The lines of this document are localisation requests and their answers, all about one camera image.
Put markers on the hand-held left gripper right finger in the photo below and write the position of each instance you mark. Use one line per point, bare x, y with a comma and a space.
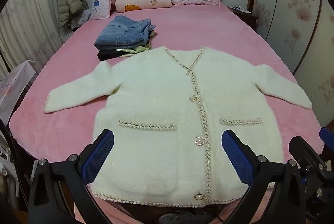
234, 153

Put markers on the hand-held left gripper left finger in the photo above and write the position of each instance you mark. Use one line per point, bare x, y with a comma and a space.
100, 153

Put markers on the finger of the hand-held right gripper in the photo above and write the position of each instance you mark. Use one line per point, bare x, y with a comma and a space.
327, 134
305, 153

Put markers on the white fuzzy cardigan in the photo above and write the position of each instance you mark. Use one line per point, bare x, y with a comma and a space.
156, 109

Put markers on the folded black garment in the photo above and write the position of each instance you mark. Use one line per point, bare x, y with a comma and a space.
109, 55

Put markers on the white cardboard box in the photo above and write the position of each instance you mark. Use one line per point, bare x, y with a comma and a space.
15, 88

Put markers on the folded light green garment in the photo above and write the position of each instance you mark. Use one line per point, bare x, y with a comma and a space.
139, 49

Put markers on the pink bed blanket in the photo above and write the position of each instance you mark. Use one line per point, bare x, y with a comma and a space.
208, 31

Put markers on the floral wardrobe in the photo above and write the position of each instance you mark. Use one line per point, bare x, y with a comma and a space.
294, 5

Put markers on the dark wooden nightstand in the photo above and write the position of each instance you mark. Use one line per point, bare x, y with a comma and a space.
242, 16

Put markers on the white curtain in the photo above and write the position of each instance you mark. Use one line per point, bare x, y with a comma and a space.
26, 31

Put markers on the handbag print cushion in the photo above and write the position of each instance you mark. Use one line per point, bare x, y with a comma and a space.
100, 5

